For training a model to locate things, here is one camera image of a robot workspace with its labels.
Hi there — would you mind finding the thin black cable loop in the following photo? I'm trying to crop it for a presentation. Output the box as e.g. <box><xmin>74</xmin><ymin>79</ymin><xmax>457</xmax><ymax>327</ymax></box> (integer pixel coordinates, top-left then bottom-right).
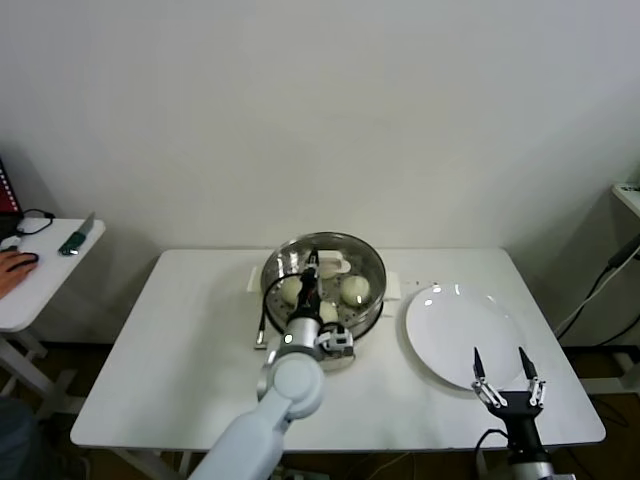
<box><xmin>13</xmin><ymin>208</ymin><xmax>55</xmax><ymax>240</ymax></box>

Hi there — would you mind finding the stainless steel steamer basket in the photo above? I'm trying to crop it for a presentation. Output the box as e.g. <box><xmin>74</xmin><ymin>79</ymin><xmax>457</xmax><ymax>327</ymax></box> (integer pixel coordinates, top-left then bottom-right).
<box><xmin>246</xmin><ymin>230</ymin><xmax>402</xmax><ymax>335</ymax></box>

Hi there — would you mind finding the black laptop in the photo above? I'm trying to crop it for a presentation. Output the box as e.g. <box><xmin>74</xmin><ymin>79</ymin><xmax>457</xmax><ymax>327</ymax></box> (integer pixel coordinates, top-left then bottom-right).
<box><xmin>0</xmin><ymin>157</ymin><xmax>25</xmax><ymax>242</ymax></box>

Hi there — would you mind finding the white round plate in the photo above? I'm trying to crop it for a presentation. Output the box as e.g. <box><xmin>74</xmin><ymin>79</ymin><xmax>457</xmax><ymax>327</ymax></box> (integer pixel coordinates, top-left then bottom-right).
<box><xmin>403</xmin><ymin>282</ymin><xmax>527</xmax><ymax>392</ymax></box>

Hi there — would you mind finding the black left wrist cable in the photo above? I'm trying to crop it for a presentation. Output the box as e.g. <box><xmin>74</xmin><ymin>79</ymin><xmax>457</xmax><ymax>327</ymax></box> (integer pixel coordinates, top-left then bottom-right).
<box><xmin>253</xmin><ymin>273</ymin><xmax>304</xmax><ymax>351</ymax></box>

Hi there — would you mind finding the person leg in jeans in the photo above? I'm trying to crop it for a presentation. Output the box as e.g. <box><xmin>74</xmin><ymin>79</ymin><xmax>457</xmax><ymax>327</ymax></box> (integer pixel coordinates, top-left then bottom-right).
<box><xmin>0</xmin><ymin>398</ymin><xmax>54</xmax><ymax>480</ymax></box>

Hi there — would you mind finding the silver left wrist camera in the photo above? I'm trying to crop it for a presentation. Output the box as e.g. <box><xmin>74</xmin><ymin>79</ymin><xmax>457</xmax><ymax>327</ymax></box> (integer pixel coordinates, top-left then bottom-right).
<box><xmin>317</xmin><ymin>323</ymin><xmax>356</xmax><ymax>360</ymax></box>

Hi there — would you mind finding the person's hand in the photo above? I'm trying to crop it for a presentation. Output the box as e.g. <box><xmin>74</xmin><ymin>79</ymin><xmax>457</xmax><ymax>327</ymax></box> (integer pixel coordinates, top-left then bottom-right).
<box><xmin>0</xmin><ymin>248</ymin><xmax>37</xmax><ymax>302</ymax></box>

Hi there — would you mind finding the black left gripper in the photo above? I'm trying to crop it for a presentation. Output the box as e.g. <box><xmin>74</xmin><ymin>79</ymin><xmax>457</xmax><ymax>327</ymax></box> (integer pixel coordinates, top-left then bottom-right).
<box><xmin>298</xmin><ymin>247</ymin><xmax>323</xmax><ymax>318</ymax></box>

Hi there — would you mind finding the knife with green handle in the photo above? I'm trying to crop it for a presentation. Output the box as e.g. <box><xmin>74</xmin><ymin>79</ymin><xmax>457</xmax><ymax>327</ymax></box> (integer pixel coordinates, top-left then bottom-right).
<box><xmin>55</xmin><ymin>212</ymin><xmax>96</xmax><ymax>259</ymax></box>

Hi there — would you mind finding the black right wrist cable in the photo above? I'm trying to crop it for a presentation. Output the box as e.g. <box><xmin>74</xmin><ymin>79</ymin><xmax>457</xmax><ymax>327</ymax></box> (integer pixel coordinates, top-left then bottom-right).
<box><xmin>473</xmin><ymin>428</ymin><xmax>511</xmax><ymax>480</ymax></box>

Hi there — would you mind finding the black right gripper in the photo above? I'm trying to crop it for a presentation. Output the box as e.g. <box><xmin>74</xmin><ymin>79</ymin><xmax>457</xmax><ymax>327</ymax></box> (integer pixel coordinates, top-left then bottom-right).
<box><xmin>471</xmin><ymin>346</ymin><xmax>548</xmax><ymax>454</ymax></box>

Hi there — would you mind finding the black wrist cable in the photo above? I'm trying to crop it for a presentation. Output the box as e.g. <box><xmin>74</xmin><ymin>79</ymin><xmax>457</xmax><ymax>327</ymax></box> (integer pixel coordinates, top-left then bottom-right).
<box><xmin>473</xmin><ymin>428</ymin><xmax>511</xmax><ymax>480</ymax></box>
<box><xmin>253</xmin><ymin>273</ymin><xmax>304</xmax><ymax>351</ymax></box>

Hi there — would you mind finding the cream electric cooker base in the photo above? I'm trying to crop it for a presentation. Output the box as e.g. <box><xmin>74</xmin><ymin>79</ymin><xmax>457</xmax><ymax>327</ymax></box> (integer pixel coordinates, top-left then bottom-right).
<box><xmin>263</xmin><ymin>298</ymin><xmax>397</xmax><ymax>374</ymax></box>

